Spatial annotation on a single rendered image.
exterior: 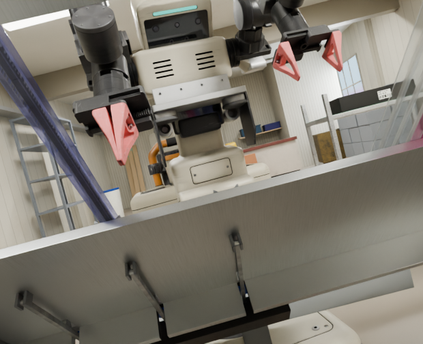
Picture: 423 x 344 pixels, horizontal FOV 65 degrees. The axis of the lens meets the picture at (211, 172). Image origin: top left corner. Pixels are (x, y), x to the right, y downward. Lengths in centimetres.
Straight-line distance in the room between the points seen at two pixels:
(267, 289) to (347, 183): 19
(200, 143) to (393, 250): 64
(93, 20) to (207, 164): 57
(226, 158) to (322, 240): 59
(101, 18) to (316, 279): 45
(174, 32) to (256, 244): 74
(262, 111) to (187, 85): 932
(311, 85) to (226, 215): 910
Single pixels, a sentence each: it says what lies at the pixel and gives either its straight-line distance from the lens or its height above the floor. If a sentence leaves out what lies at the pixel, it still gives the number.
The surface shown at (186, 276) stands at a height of 75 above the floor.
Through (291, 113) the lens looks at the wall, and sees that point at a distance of 914.
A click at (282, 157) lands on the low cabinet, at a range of 781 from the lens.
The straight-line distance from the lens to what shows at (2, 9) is 19.
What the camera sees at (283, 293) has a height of 69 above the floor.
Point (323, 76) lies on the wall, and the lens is 954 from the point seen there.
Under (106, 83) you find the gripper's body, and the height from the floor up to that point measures 102.
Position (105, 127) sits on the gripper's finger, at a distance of 47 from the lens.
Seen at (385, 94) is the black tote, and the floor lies 100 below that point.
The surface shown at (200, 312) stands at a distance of 46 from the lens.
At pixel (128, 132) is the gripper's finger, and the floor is 95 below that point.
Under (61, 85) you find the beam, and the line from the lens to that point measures 651.
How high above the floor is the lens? 88
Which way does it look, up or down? 3 degrees down
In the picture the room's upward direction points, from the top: 14 degrees counter-clockwise
